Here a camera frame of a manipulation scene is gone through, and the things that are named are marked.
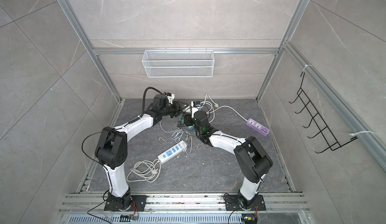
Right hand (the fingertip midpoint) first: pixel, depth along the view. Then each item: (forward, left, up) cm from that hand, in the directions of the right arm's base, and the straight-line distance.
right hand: (186, 111), depth 88 cm
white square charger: (0, -1, +2) cm, 3 cm away
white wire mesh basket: (+33, +6, +12) cm, 35 cm away
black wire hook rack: (-30, -60, +14) cm, 68 cm away
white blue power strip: (-21, +12, -16) cm, 29 cm away
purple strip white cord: (+20, -31, -19) cm, 41 cm away
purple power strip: (-1, -48, -17) cm, 51 cm away
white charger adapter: (-17, +3, -11) cm, 20 cm away
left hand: (+4, -1, +3) cm, 5 cm away
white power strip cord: (-28, +25, -18) cm, 42 cm away
